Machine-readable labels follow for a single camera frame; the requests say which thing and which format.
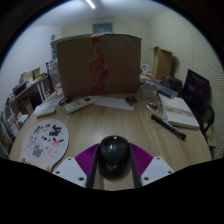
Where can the white paper sheet with writing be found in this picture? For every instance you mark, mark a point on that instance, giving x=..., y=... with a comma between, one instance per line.
x=46, y=104

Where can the white paper stack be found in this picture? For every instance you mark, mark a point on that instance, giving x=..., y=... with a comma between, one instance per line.
x=148, y=90

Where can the black computer mouse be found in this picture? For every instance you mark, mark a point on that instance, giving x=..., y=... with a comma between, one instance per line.
x=113, y=156

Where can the blue white cabinet machine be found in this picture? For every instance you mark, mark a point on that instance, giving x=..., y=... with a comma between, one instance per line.
x=54, y=53

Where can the ceiling light tube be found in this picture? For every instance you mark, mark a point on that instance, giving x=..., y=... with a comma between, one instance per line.
x=90, y=4

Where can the round wall clock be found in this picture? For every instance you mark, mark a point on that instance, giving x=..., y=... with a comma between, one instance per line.
x=53, y=37

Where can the large cardboard box red tape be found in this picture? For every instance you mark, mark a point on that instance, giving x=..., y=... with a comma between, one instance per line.
x=116, y=66

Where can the clear glass jar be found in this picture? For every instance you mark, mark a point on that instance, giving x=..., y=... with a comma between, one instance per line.
x=55, y=78

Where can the blank white paper sheet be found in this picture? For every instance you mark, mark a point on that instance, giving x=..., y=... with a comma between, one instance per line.
x=111, y=102

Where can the white book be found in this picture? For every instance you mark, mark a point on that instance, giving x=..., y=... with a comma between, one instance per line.
x=178, y=111

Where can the grey door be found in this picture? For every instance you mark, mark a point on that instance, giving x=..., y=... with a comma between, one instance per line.
x=102, y=28

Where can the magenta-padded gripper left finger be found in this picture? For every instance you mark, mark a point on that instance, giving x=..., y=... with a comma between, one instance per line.
x=68, y=170

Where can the black office chair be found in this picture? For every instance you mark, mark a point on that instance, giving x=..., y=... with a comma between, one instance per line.
x=196, y=90

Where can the shelf unit with books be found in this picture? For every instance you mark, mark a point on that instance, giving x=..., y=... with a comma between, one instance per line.
x=20, y=100

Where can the round printed mouse pad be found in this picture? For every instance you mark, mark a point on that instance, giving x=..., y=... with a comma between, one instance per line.
x=43, y=140

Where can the tall open cardboard box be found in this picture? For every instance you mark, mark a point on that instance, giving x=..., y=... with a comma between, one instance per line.
x=162, y=63

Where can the white remote control with display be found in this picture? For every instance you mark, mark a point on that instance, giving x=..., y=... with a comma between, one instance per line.
x=79, y=104

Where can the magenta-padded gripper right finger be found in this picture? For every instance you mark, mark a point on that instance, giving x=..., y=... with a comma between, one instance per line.
x=156, y=170

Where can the black marker pen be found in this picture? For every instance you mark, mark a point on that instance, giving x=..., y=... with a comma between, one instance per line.
x=168, y=126

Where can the blue book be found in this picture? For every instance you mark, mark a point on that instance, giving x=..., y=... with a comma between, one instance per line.
x=168, y=92

